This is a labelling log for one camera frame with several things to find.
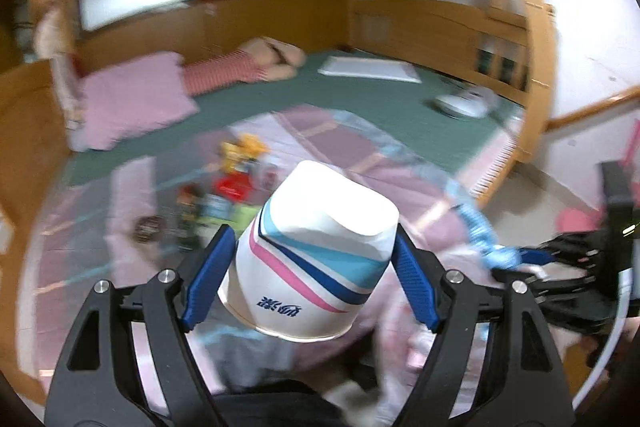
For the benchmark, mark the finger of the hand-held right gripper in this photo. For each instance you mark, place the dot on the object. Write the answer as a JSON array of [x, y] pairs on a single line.
[[570, 302], [565, 249]]

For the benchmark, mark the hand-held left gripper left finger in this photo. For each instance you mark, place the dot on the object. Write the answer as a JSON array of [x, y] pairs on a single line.
[[207, 279]]

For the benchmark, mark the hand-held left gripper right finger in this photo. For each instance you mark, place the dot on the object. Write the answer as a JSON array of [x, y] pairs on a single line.
[[415, 282]]

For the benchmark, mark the white striped paper cup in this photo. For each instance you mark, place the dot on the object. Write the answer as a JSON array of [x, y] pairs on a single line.
[[310, 247]]

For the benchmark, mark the pink round stool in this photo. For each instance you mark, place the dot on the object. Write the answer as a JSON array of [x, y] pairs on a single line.
[[575, 219]]

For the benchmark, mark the dark green box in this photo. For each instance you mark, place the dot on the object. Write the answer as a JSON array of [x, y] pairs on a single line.
[[190, 212]]

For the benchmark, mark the small dark wrapper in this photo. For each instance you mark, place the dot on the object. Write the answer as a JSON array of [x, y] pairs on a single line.
[[148, 227]]

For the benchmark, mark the green mattress pad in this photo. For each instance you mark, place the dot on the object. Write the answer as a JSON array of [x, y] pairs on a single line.
[[400, 127]]

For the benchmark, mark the dark cloth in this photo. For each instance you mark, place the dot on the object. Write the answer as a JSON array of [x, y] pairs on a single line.
[[300, 407]]

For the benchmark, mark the plaid blanket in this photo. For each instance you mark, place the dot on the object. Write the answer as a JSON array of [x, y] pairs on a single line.
[[325, 142]]

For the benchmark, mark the white handheld appliance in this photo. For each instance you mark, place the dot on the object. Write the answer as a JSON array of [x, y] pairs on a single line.
[[465, 103]]

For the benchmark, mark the wooden bunk ladder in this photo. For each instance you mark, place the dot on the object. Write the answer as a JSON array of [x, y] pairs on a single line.
[[540, 57]]

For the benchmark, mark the pink pillow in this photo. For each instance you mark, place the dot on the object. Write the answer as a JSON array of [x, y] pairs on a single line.
[[130, 97]]

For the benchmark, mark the striped plush toy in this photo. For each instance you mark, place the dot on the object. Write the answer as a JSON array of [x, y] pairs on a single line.
[[225, 69]]

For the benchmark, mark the white flat board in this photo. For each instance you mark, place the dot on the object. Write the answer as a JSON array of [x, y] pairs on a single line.
[[370, 68]]

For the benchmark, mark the white hanging cloth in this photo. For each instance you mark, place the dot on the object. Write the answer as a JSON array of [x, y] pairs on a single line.
[[65, 82]]

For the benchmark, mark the white plush toy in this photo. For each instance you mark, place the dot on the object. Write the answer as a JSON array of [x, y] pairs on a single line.
[[50, 32]]

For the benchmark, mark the wooden wall cabinets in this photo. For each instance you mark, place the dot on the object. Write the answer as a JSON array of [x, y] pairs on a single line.
[[225, 22]]

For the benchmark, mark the wooden bunk bed frame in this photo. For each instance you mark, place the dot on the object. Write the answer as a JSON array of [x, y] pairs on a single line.
[[415, 17]]

